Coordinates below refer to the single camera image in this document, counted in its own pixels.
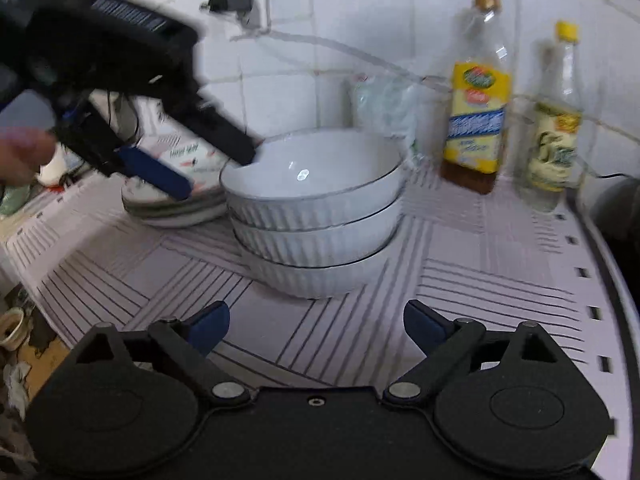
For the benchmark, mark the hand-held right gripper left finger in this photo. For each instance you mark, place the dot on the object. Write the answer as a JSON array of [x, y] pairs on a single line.
[[210, 325]]

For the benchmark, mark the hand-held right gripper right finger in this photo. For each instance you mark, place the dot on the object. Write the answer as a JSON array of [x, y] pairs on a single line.
[[425, 325]]

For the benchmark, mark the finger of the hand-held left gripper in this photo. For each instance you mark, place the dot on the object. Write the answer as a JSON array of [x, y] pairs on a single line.
[[225, 137], [155, 175]]

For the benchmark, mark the blue fried egg print plate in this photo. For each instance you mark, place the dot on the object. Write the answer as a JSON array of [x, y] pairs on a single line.
[[160, 205]]

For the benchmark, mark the white bear print plate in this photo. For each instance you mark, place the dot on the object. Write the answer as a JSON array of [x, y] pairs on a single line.
[[200, 165]]

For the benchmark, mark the white ribbed bowl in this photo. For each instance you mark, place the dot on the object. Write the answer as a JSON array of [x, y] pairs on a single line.
[[310, 170], [310, 242], [310, 277]]

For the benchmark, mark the person's left hand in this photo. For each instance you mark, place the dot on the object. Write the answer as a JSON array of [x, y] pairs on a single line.
[[22, 155]]

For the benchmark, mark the striped counter mat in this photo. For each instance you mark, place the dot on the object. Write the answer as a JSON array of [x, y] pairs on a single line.
[[475, 270]]

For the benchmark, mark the white cup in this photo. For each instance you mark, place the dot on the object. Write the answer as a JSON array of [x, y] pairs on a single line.
[[52, 167]]

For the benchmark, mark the black plug charger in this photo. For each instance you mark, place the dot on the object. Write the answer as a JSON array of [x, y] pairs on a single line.
[[230, 1]]

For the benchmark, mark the white plastic bag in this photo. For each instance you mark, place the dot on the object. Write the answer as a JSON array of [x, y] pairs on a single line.
[[387, 110]]

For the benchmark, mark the clear vinegar bottle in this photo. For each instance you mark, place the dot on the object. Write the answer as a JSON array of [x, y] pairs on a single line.
[[552, 145]]

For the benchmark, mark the yellow label cooking wine bottle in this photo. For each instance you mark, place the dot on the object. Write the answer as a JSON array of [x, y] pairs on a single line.
[[477, 110]]

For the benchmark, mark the dark round object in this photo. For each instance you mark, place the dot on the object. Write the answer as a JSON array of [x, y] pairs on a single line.
[[620, 215]]

